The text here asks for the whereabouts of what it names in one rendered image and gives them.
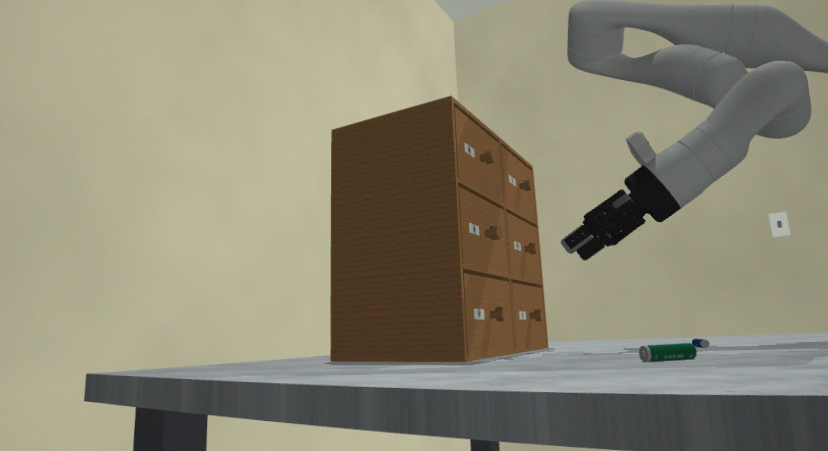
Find brown wooden chest of drawers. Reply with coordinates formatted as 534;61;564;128
331;96;548;362

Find brown wooden drawer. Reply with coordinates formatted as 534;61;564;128
506;212;542;282
511;282;547;349
454;107;503;203
501;146;536;221
463;273;514;356
458;186;509;274

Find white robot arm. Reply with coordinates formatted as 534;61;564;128
567;0;828;208

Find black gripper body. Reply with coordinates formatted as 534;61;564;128
612;165;681;224

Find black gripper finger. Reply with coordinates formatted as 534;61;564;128
576;217;646;260
561;189;637;254

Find green aa battery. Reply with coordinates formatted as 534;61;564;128
639;343;697;362

